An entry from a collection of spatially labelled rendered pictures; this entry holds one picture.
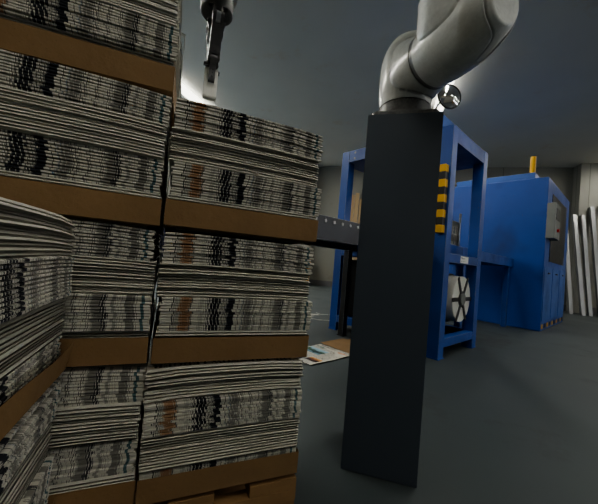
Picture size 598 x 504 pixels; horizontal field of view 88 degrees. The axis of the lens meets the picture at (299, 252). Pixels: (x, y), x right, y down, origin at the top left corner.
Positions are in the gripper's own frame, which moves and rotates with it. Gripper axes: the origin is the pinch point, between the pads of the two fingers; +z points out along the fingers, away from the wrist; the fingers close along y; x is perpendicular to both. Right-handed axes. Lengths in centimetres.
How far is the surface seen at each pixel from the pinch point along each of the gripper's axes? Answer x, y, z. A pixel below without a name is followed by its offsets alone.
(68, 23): -22.6, 17.5, 6.1
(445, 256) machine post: 160, -73, 29
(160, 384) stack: -5, 19, 62
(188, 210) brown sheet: -3.0, 18.7, 32.3
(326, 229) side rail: 66, -61, 23
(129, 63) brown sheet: -14.1, 17.4, 9.5
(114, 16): -16.8, 17.4, 2.7
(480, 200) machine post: 216, -93, -19
